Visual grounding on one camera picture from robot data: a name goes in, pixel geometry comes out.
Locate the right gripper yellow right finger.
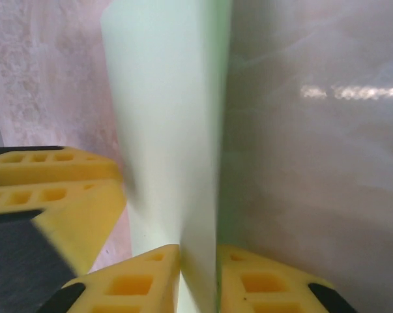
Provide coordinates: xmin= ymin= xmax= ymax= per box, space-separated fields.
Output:
xmin=217 ymin=245 xmax=357 ymax=313

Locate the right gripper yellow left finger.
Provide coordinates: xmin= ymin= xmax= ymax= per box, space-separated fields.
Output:
xmin=42 ymin=243 xmax=181 ymax=313

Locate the green square paper sheet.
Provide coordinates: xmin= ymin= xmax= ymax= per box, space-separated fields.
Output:
xmin=100 ymin=0 xmax=393 ymax=313

